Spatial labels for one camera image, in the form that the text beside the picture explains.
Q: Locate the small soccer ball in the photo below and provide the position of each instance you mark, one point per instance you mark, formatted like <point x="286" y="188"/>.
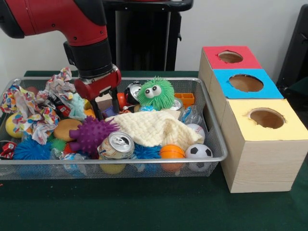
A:
<point x="198" y="151"/>

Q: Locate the orange toy block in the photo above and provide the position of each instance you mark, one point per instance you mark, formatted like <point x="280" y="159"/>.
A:
<point x="185" y="99"/>

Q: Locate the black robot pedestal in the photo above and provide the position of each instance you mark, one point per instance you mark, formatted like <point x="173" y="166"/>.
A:
<point x="149" y="38"/>

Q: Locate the green fuzzy toy with eyes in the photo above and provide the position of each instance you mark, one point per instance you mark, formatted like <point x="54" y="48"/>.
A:
<point x="156" y="100"/>

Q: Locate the plain wooden cube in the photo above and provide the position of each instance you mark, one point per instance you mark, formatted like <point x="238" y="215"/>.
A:
<point x="104" y="102"/>

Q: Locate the crushed silver can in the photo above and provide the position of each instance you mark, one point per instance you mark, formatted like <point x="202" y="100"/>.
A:
<point x="118" y="144"/>

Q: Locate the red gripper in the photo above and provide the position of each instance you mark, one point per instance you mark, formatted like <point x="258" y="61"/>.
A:
<point x="98" y="85"/>

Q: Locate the cream knitted cloth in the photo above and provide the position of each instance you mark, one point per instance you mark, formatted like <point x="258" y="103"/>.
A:
<point x="154" y="127"/>

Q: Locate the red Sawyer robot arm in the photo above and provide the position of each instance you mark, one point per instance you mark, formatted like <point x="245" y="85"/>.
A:
<point x="62" y="21"/>

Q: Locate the black chair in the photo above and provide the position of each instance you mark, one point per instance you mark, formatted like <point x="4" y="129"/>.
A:
<point x="298" y="53"/>

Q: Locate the yellow ball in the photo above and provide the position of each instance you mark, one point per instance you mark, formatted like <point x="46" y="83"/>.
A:
<point x="9" y="127"/>

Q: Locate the colourful patterned cloth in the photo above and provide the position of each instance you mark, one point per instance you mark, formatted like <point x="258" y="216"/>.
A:
<point x="33" y="113"/>

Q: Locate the clear mesh bin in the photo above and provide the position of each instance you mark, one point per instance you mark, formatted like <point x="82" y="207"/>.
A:
<point x="219" y="144"/>

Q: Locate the blue spiky ball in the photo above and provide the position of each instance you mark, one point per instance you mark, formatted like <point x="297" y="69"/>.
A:
<point x="32" y="149"/>

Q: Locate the purple spiky ball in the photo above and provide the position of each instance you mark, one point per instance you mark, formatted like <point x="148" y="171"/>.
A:
<point x="92" y="135"/>

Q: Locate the wooden box with three holes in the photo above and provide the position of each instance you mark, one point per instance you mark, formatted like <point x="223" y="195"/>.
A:
<point x="260" y="163"/>

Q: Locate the small orange basketball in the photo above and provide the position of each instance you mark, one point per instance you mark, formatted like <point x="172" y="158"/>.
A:
<point x="172" y="151"/>

